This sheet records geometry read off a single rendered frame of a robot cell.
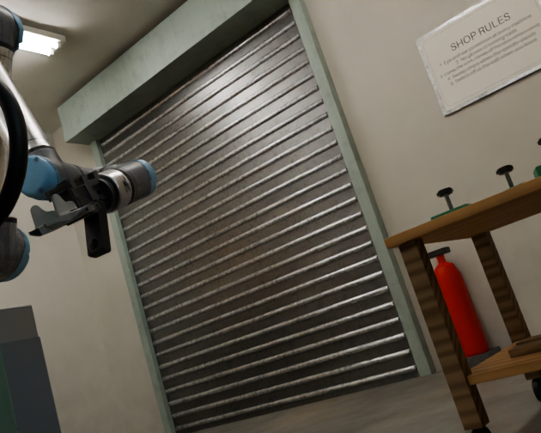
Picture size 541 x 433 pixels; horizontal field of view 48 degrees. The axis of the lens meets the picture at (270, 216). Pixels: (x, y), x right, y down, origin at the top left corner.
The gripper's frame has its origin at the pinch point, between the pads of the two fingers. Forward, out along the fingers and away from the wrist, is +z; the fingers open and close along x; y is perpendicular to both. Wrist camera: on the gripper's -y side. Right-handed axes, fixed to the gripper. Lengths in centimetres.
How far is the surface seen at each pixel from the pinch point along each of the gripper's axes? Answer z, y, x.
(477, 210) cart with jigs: -46, -37, 65
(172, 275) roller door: -273, -58, -180
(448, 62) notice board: -256, -8, 53
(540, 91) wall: -241, -40, 87
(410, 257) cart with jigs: -49, -42, 47
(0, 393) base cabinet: 42, -15, 25
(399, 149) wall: -253, -40, 11
